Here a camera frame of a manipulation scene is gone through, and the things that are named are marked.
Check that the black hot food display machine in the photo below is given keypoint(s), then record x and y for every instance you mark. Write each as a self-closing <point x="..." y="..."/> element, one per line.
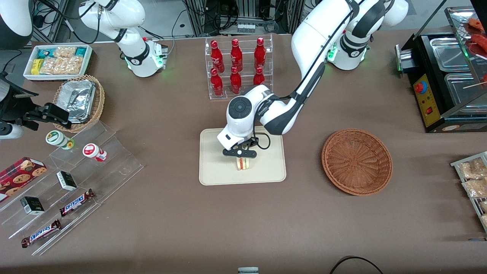
<point x="430" y="99"/>

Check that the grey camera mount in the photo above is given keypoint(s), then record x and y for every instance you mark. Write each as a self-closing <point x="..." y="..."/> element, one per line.
<point x="248" y="271"/>

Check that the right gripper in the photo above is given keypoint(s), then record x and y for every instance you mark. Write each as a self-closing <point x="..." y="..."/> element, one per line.
<point x="38" y="113"/>

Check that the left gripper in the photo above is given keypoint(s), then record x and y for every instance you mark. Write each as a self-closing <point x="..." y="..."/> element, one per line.
<point x="251" y="144"/>

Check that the red soda bottle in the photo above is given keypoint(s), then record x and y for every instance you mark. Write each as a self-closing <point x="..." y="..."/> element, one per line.
<point x="235" y="82"/>
<point x="258" y="78"/>
<point x="217" y="56"/>
<point x="260" y="53"/>
<point x="236" y="55"/>
<point x="217" y="83"/>

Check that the red cookie box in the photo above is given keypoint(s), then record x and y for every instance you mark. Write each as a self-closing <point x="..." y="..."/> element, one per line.
<point x="21" y="175"/>

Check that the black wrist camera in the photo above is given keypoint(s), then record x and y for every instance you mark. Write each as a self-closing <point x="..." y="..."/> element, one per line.
<point x="251" y="143"/>
<point x="49" y="114"/>

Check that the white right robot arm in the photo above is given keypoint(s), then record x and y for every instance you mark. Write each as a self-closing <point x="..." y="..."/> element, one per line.
<point x="135" y="53"/>

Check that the clear acrylic bottle rack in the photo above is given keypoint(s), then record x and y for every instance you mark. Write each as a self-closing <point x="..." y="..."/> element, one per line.
<point x="246" y="45"/>

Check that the triangular sandwich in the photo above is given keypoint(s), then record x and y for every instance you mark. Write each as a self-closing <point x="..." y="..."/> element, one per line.
<point x="242" y="164"/>

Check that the light wicker basket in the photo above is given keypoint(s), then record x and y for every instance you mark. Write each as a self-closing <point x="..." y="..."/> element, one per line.
<point x="99" y="102"/>

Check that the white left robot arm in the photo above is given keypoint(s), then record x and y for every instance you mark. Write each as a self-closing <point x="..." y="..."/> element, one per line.
<point x="315" y="45"/>

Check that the brown wicker basket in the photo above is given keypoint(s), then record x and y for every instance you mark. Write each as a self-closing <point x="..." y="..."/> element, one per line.
<point x="357" y="161"/>

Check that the white connector strip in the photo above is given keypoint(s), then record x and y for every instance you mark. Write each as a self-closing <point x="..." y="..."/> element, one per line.
<point x="245" y="27"/>

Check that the white snack bin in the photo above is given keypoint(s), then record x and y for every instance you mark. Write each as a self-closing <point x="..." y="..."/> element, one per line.
<point x="88" y="61"/>

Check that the small black box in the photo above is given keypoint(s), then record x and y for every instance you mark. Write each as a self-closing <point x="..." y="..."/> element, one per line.
<point x="32" y="206"/>
<point x="67" y="180"/>

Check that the teal snack packet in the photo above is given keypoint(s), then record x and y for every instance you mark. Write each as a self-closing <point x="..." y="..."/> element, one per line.
<point x="80" y="51"/>
<point x="45" y="53"/>

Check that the clear bag of crackers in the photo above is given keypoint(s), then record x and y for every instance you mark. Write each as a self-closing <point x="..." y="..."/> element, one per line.
<point x="64" y="51"/>
<point x="61" y="65"/>

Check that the Snickers chocolate bar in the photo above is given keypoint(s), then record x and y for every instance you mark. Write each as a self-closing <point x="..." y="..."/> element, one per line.
<point x="41" y="233"/>
<point x="76" y="202"/>

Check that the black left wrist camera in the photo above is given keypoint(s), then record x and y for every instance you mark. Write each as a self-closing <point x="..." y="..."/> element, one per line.
<point x="251" y="143"/>

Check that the clear packet of snacks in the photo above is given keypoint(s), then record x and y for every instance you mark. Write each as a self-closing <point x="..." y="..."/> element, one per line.
<point x="471" y="169"/>
<point x="484" y="220"/>
<point x="484" y="206"/>
<point x="475" y="188"/>

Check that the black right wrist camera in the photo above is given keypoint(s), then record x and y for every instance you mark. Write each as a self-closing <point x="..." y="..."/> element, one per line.
<point x="49" y="114"/>

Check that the red lid yogurt bottle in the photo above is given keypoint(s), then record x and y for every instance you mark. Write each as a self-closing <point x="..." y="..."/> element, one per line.
<point x="92" y="150"/>

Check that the cream rectangular tray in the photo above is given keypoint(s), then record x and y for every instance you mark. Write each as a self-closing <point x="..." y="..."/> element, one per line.
<point x="213" y="167"/>

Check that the green lid yogurt bottle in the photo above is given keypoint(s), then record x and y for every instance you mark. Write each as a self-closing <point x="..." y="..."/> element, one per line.
<point x="57" y="138"/>

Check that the yellow snack packet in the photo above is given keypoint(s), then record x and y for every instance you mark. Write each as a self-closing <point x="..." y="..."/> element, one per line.
<point x="36" y="66"/>

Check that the clear acrylic step shelf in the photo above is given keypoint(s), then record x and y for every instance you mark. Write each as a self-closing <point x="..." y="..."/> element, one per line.
<point x="114" y="167"/>

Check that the stacked aluminium foil trays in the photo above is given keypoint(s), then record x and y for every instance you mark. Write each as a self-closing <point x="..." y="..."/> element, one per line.
<point x="78" y="99"/>

